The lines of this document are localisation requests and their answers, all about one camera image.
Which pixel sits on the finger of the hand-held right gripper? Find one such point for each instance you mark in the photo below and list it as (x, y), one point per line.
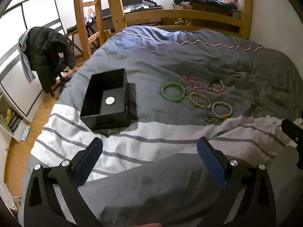
(292, 131)

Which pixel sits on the black storage box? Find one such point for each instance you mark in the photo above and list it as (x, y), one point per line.
(113, 120)

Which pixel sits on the dark desk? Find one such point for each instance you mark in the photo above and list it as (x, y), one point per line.
(106, 17)

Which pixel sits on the white sliding wardrobe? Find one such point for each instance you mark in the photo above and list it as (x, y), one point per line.
(35, 11)

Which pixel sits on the grey white striped duvet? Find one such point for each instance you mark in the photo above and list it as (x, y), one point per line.
(165, 59)

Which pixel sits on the white round disc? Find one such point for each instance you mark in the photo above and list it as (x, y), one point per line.
(110, 100)

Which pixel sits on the light blue shirt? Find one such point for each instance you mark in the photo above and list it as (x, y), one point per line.
(26, 63)

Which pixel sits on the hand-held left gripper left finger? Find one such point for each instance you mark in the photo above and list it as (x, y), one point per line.
(88, 163)

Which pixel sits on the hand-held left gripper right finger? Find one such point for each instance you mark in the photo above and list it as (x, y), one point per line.
(211, 163)

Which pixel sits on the wooden cabinet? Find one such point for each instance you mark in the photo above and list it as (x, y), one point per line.
(208, 7)

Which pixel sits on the black puffer jacket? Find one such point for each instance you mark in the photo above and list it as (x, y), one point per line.
(47, 49)

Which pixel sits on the yellow item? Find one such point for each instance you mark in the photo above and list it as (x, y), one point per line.
(8, 117)

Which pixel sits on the wooden bed frame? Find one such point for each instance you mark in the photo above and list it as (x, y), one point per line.
(184, 13)

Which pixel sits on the white shelf unit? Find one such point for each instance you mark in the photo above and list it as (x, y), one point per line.
(16, 132)

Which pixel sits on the green jade bangle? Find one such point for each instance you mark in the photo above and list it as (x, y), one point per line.
(165, 95)

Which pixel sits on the wooden ladder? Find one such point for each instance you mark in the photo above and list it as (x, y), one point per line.
(82, 26)

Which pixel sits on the black office chair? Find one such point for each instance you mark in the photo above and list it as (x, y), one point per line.
(60, 78)

